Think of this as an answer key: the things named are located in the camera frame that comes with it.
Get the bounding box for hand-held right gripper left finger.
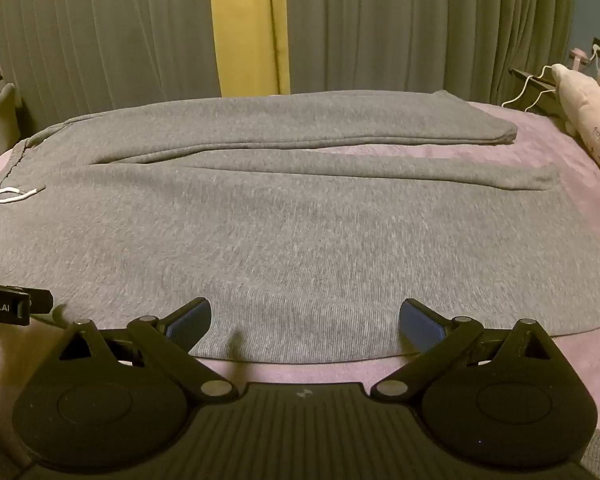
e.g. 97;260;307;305
55;297;236;406

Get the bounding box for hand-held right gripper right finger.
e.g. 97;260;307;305
372;299;553;403

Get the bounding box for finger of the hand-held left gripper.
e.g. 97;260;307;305
27;289;54;314

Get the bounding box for grey sweat pants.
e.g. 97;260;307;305
0;89;600;361

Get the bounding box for pink bed blanket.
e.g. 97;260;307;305
0;100;600;461

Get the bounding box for bed headboard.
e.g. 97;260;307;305
510;37;600;123

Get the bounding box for grey curtain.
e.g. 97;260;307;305
0;0;221;128
267;0;578;106

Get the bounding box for yellow curtain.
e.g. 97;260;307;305
207;0;291;97

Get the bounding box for small pink object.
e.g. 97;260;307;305
569;47;595;70

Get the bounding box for white cable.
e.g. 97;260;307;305
502;42;600;112

